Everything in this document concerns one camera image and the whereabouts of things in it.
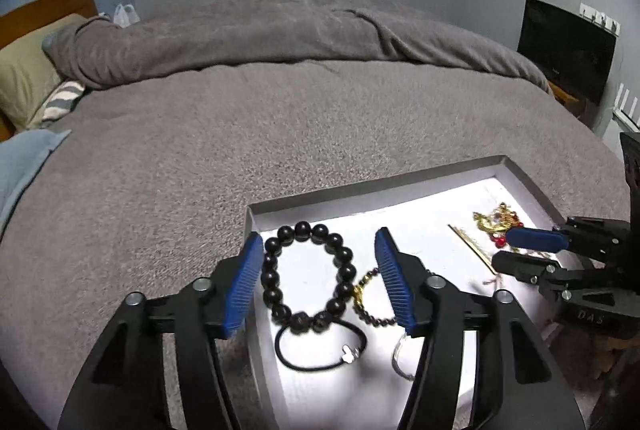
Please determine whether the wooden television stand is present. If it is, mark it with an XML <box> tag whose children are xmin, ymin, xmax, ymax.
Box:
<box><xmin>547</xmin><ymin>80</ymin><xmax>598</xmax><ymax>118</ymax></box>

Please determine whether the gold and red bead necklace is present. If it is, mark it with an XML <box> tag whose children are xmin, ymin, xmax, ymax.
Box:
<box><xmin>447</xmin><ymin>204</ymin><xmax>526</xmax><ymax>271</ymax></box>

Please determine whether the white wall hook rack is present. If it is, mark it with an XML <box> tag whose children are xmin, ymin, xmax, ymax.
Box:
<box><xmin>580</xmin><ymin>2</ymin><xmax>621</xmax><ymax>35</ymax></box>

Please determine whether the dark wooden bead bracelet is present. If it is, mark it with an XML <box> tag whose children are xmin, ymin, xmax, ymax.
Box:
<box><xmin>261</xmin><ymin>221</ymin><xmax>358</xmax><ymax>332</ymax></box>

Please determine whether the green pillow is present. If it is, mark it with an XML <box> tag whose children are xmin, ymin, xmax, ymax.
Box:
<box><xmin>0</xmin><ymin>14</ymin><xmax>88</xmax><ymax>131</ymax></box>

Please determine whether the small dark bead bracelet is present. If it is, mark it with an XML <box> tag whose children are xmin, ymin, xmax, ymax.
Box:
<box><xmin>351</xmin><ymin>267</ymin><xmax>401</xmax><ymax>328</ymax></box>

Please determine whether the light blue pillow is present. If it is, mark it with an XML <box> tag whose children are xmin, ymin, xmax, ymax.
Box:
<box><xmin>0</xmin><ymin>129</ymin><xmax>71</xmax><ymax>231</ymax></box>

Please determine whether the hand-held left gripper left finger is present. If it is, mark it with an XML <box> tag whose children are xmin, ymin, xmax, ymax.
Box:
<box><xmin>57</xmin><ymin>231</ymin><xmax>265</xmax><ymax>430</ymax></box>

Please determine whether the white plastic bag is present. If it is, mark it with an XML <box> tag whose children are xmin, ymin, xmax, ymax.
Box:
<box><xmin>112</xmin><ymin>3</ymin><xmax>141</xmax><ymax>28</ymax></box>

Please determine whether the grey bed cover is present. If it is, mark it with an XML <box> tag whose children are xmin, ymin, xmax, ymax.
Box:
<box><xmin>0</xmin><ymin>60</ymin><xmax>631</xmax><ymax>430</ymax></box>

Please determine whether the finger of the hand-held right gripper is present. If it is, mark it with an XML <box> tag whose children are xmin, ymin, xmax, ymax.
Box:
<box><xmin>491</xmin><ymin>251</ymin><xmax>608</xmax><ymax>302</ymax></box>
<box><xmin>505</xmin><ymin>216</ymin><xmax>632</xmax><ymax>261</ymax></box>

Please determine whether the black television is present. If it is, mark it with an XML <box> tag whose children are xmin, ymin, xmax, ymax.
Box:
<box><xmin>516</xmin><ymin>0</ymin><xmax>617</xmax><ymax>105</ymax></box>

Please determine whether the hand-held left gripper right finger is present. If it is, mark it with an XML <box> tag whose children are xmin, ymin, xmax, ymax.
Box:
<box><xmin>374</xmin><ymin>227</ymin><xmax>586</xmax><ymax>430</ymax></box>

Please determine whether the silver bangle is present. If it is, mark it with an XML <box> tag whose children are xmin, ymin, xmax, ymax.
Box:
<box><xmin>391</xmin><ymin>332</ymin><xmax>418</xmax><ymax>381</ymax></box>

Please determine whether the wooden bed headboard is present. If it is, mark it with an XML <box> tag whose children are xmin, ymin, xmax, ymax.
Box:
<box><xmin>0</xmin><ymin>0</ymin><xmax>98</xmax><ymax>142</ymax></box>

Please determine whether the grey duvet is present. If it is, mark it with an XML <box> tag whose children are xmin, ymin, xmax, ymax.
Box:
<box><xmin>42</xmin><ymin>0</ymin><xmax>553</xmax><ymax>94</ymax></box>

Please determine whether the grey cardboard box tray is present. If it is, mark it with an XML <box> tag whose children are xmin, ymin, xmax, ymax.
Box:
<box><xmin>244</xmin><ymin>154</ymin><xmax>591</xmax><ymax>430</ymax></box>

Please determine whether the grey striped pillow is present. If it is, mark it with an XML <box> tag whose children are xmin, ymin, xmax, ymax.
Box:
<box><xmin>40</xmin><ymin>79</ymin><xmax>87</xmax><ymax>122</ymax></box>

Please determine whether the black hair tie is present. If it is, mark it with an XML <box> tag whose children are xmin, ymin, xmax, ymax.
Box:
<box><xmin>274</xmin><ymin>317</ymin><xmax>367</xmax><ymax>371</ymax></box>

